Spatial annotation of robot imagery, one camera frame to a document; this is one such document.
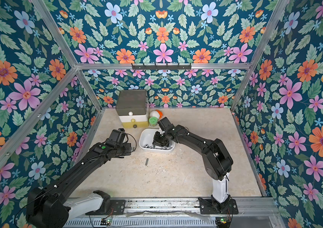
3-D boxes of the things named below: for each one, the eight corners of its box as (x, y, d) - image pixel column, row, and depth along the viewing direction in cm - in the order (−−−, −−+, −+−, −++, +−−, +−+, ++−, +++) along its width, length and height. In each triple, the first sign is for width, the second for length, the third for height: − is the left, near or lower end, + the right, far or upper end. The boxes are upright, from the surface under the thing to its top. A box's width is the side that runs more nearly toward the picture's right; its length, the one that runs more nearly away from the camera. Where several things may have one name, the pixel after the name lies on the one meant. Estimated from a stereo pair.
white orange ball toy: (149, 118, 116) (148, 113, 112) (153, 113, 120) (152, 108, 116) (159, 121, 114) (158, 117, 110) (162, 116, 118) (162, 111, 114)
